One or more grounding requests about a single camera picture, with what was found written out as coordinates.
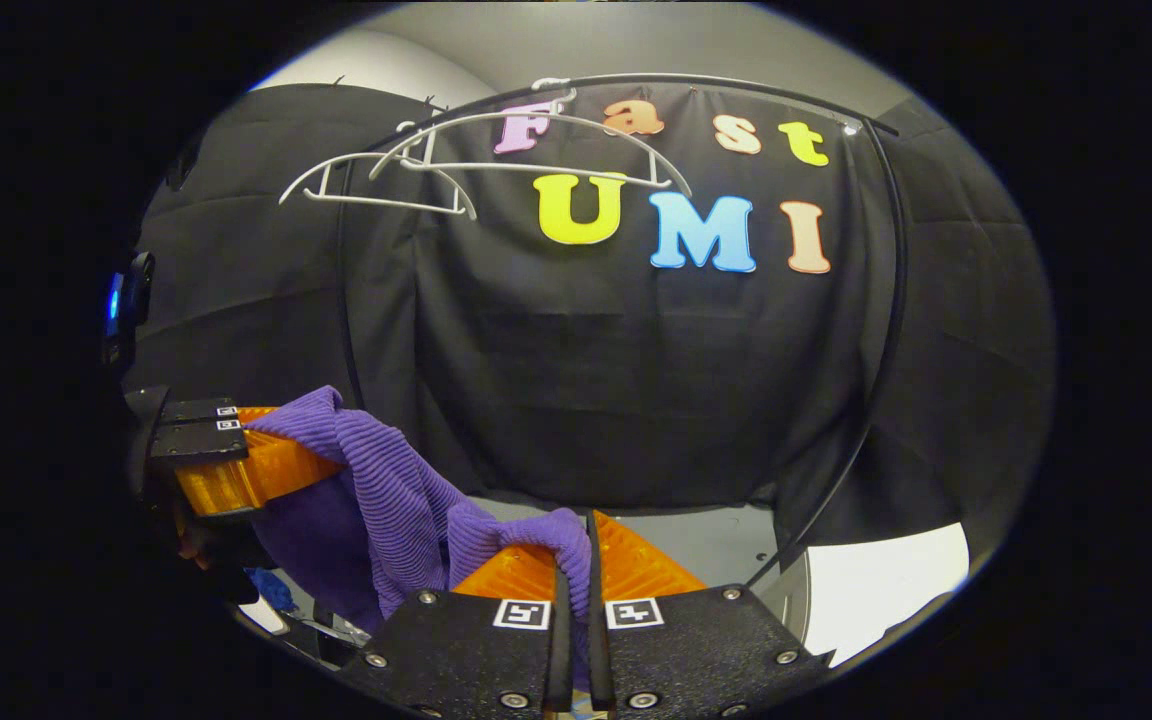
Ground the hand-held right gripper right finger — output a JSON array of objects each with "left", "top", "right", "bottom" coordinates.
[{"left": 586, "top": 508, "right": 834, "bottom": 720}]

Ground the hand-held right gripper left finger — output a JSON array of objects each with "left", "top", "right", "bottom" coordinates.
[{"left": 339, "top": 543, "right": 575, "bottom": 720}]

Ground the purple ribbed jacket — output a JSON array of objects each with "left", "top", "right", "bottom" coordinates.
[{"left": 241, "top": 385, "right": 597, "bottom": 701}]

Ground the black metal clothes rack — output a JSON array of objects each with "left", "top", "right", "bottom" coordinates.
[{"left": 334, "top": 72, "right": 910, "bottom": 591}]

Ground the white clothes hanger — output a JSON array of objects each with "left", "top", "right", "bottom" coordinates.
[
  {"left": 368, "top": 77, "right": 695, "bottom": 198},
  {"left": 278, "top": 150, "right": 479, "bottom": 221}
]

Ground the black backdrop cloth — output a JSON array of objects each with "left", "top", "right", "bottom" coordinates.
[{"left": 126, "top": 82, "right": 1059, "bottom": 563}]

